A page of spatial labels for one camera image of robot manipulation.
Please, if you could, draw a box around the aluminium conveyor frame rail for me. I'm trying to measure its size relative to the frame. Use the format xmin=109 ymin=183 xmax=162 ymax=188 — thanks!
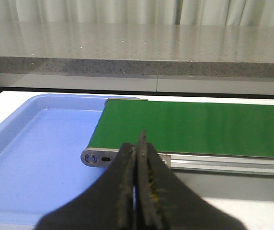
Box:
xmin=80 ymin=98 xmax=274 ymax=175

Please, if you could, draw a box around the green conveyor belt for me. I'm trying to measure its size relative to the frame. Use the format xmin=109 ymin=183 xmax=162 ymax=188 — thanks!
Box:
xmin=89 ymin=99 xmax=274 ymax=158

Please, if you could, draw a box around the grey speckled stone counter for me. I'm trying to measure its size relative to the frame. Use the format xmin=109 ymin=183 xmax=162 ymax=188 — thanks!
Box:
xmin=0 ymin=22 xmax=274 ymax=95

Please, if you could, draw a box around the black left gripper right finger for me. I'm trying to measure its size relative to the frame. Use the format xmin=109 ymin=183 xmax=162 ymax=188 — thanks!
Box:
xmin=136 ymin=130 xmax=245 ymax=230

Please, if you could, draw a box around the blue plastic tray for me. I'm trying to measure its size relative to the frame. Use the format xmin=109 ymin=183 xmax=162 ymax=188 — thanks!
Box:
xmin=0 ymin=93 xmax=141 ymax=226

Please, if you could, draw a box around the white pleated curtain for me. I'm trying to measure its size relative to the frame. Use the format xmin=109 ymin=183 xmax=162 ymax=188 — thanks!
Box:
xmin=0 ymin=0 xmax=274 ymax=26

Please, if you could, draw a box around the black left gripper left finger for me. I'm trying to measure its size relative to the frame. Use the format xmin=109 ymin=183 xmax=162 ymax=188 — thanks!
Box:
xmin=35 ymin=143 xmax=136 ymax=230

